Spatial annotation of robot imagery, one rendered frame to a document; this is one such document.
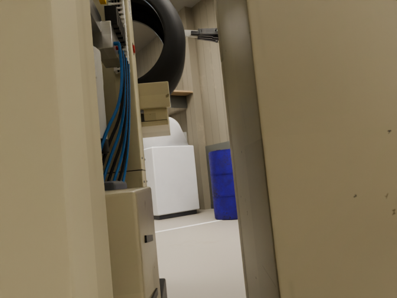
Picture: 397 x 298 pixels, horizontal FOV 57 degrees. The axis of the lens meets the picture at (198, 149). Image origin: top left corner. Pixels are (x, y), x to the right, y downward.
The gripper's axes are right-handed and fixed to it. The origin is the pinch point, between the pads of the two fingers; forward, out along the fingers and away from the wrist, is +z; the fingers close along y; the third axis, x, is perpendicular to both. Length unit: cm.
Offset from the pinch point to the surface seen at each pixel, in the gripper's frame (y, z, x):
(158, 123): 27, 11, 47
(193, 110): -478, -17, -55
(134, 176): 41, 17, 67
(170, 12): 17.4, 8.9, -1.4
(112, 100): 41, 26, 42
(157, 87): 28.0, 12.0, 32.9
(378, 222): 101, -33, 73
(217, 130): -448, -58, -17
